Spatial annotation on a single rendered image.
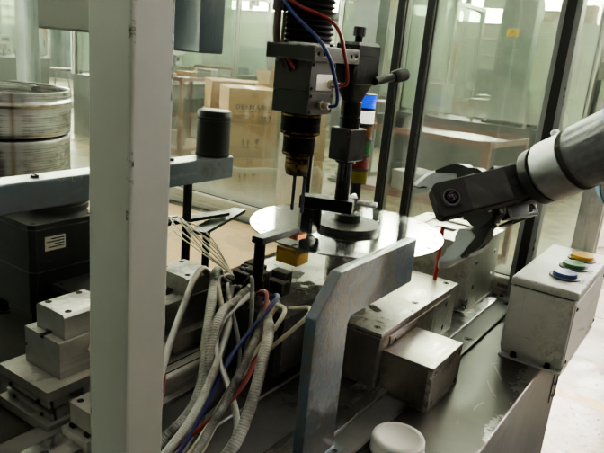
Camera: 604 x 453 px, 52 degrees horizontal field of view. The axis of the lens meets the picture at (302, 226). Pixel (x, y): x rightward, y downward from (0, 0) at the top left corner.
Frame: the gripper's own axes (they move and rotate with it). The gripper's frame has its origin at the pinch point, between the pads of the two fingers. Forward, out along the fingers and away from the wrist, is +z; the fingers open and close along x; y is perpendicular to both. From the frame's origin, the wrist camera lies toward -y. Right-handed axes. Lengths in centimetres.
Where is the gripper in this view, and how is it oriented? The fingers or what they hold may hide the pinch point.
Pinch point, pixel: (424, 225)
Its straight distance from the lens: 92.5
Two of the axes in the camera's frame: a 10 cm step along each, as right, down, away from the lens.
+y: 8.3, -0.8, 5.4
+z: -5.0, 3.1, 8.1
